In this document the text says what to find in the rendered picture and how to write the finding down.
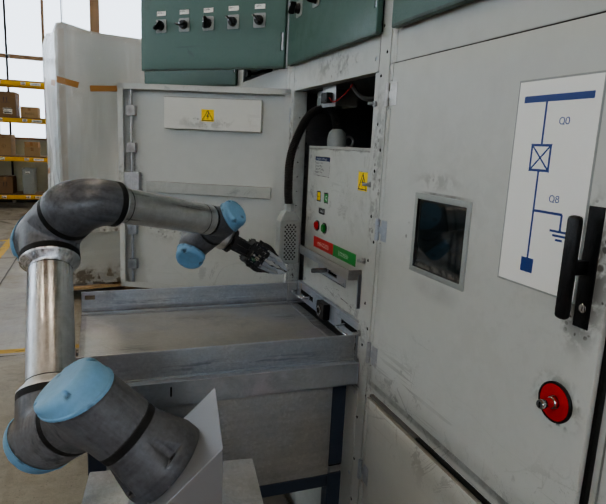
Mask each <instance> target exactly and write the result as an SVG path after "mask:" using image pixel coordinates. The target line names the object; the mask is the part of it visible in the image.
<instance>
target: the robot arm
mask: <svg viewBox="0 0 606 504"><path fill-rule="evenodd" d="M245 222H246V215H245V213H244V210H243V208H242V207H241V206H240V205H239V204H238V203H237V202H235V201H232V200H228V201H226V202H224V203H222V204H221V205H220V206H213V205H208V204H203V203H198V202H193V201H188V200H183V199H178V198H173V197H168V196H163V195H158V194H153V193H148V192H143V191H138V190H133V189H128V188H127V186H126V185H125V184H124V183H122V182H118V181H113V180H106V179H97V178H83V179H73V180H67V181H64V182H60V183H58V184H56V185H54V186H52V187H51V188H49V189H48V190H47V191H46V192H45V193H44V194H43V195H42V197H41V198H40V199H39V200H38V201H37V202H36V203H35V204H34V206H33V207H32V208H31V209H30V210H29V211H28V212H27V213H26V214H25V215H24V216H23V217H22V218H20V220H19V221H18V222H17V223H16V225H15V227H14V229H13V231H12V233H11V236H10V248H11V251H12V253H13V255H14V256H16V257H17V258H18V260H17V261H18V263H19V266H20V268H21V269H22V270H24V271H25V272H27V285H26V344H25V383H24V384H23V385H22V386H21V387H20V388H19V389H18V390H17V391H16V392H15V407H14V418H13V419H12V420H11V421H10V422H9V424H8V426H7V428H6V430H5V432H4V435H3V449H4V452H5V455H6V457H7V459H8V460H9V461H10V463H11V464H13V465H14V466H15V467H16V468H17V469H19V470H21V471H23V472H25V473H29V474H45V473H48V472H51V471H54V470H57V469H60V468H62V467H64V466H65V465H66V464H68V463H69V462H70V461H72V460H73V459H75V458H77V457H78V456H80V455H82V454H84V453H85V452H87V453H89V454H90V455H91V456H93V457H94V458H95V459H97V460H98V461H99V462H101V463H102V464H103V465H105V466H106V467H107V468H109V470H110V471H111V472H112V474H113V476H114V477H115V479H116V480H117V482H118V484H119V485H120V487H121V488H122V490H123V491H124V493H125V495H126V496H127V497H128V498H129V499H130V500H131V501H132V502H134V503H135V504H151V503H152V502H154V501H155V500H157V499H158V498H159V497H160V496H162V495H163V494H164V493H165V492H166V491H167V490H168V489H169V488H170V487H171V486H172V485H173V483H174V482H175V481H176V480H177V479H178V477H179V476H180V475H181V473H182V472H183V471H184V469H185V468H186V466H187V464H188V463H189V461H190V459H191V457H192V456H193V454H194V451H195V449H196V447H197V444H198V440H199V430H198V428H197V427H196V426H195V425H194V424H192V423H191V422H190V421H189V420H187V419H184V418H181V417H178V416H176V415H173V414H170V413H168V412H165V411H162V410H159V409H157V408H156V407H155V406H153V405H152V404H151V403H150V402H148V401H147V400H146V399H145V398H144V397H142V396H141V395H140V394H139V393H138V392H136V391H135V390H134V389H133V388H131V387H130V386H129V385H128V384H127V383H125V382H124V381H123V380H122V379H121V378H119V377H118V376H117V375H116V374H114V373H113V371H112V369H110V368H109V367H108V366H106V365H103V364H102V363H100V362H99V361H98V360H96V359H94V358H91V357H86V358H82V359H79V360H77V361H76V353H75V320H74V286H73V271H75V270H76V269H77V268H78V267H79V265H80V262H81V257H80V243H81V241H82V240H83V239H84V238H85V237H86V236H87V235H88V234H89V233H90V232H91V231H93V230H94V229H96V228H99V227H102V226H111V227H117V226H120V225H121V224H122V223H125V224H132V225H139V226H147V227H154V228H161V229H168V230H175V231H183V232H182V235H181V238H180V241H179V244H178V246H177V252H176V260H177V262H178V263H179V264H180V265H181V266H183V267H185V268H188V269H195V268H198V267H200V266H201V265H202V264H203V261H204V260H205V255H206V254H207V253H208V252H209V251H211V250H212V249H213V248H215V247H216V248H218V249H220V250H224V251H225V252H228V251H230V250H232V251H234V252H236V253H238V254H240V255H239V257H240V260H241V261H242V262H244V263H245V264H246V266H247V267H249V268H251V269H252V270H253V271H255V272H264V273H269V274H276V275H277V274H285V273H286V272H287V268H286V266H285V264H284V262H283V261H282V260H281V258H280V257H279V256H278V255H277V253H276V252H275V250H274V249H273V247H272V246H270V245H269V244H267V243H264V242H263V241H261V240H260V241H259V242H257V241H256V239H252V238H251V240H250V239H249V240H248V241H246V240H245V239H243V238H241V237H239V231H238V229H239V228H240V227H241V226H243V225H244V223H245ZM265 259H267V260H269V261H273V262H274V264H276V265H278V266H279V267H280V268H281V269H280V268H276V267H274V266H272V265H269V264H268V263H267V262H266V261H264V260H265ZM282 269H283V270H282ZM285 271H286V272H285Z"/></svg>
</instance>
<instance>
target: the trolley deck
mask: <svg viewBox="0 0 606 504"><path fill-rule="evenodd" d="M314 337H326V335H325V334H324V333H322V332H321V331H320V330H319V329H318V328H317V327H316V326H314V325H313V324H312V323H311V322H310V321H309V320H307V319H306V318H305V317H304V316H303V315H302V314H301V313H299V312H298V311H297V310H296V309H295V308H294V307H292V306H291V305H290V304H278V305H261V306H244V307H227V308H211V309H194V310H177V311H160V312H143V313H127V314H110V315H93V316H81V328H80V340H79V353H78V357H87V356H99V355H111V354H123V353H135V352H147V351H159V350H171V349H183V348H195V347H207V346H219V345H231V344H243V343H255V342H267V341H279V340H291V339H302V338H314ZM358 370H359V362H356V361H355V360H350V361H340V362H331V363H321V364H311V365H301V366H291V367H282V368H272V369H262V370H252V371H242V372H233V373H223V374H213V375H203V376H193V377H183V378H174V379H164V380H154V381H144V382H134V383H127V384H128V385H129V386H130V387H131V388H133V389H134V390H135V391H136V392H138V393H139V394H140V395H141V396H142V397H144V398H145V399H146V400H147V401H148V402H150V403H151V404H152V405H153V406H155V407H156V408H163V407H171V406H179V405H188V404H196V403H200V402H201V401H202V400H203V399H204V398H205V397H206V396H207V395H208V394H209V393H210V392H211V391H212V390H213V389H214V388H215V390H216V398H217V401H221V400H230V399H238V398H246V397H255V396H263V395H272V394H280V393H288V392H297V391H305V390H314V389H322V388H330V387H339V386H347V385H355V384H358Z"/></svg>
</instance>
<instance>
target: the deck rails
mask: <svg viewBox="0 0 606 504"><path fill-rule="evenodd" d="M89 295H95V299H90V300H85V296H89ZM278 304H289V302H288V301H287V282H283V283H261V284H239V285H216V286H194V287H172V288H150V289H127V290H105V291H83V292H81V307H82V314H81V316H93V315H110V314H127V313H143V312H160V311H177V310H194V309H211V308H227V307H244V306H261V305H278ZM354 347H355V335H352V334H350V335H338V336H326V337H314V338H302V339H291V340H279V341H267V342H255V343H243V344H231V345H219V346H207V347H195V348H183V349H171V350H159V351H147V352H135V353H123V354H111V355H99V356H87V357H91V358H94V359H96V360H98V361H99V362H100V363H102V364H103V365H106V366H108V367H109V368H110V369H112V371H113V373H114V374H116V375H117V376H118V377H119V378H121V379H122V380H123V381H124V382H125V383H134V382H144V381H154V380H164V379H174V378H183V377H193V376H203V375H213V374H223V373H233V372H242V371H252V370H262V369H272V368H282V367H291V366H301V365H311V364H321V363H331V362H340V361H350V360H354Z"/></svg>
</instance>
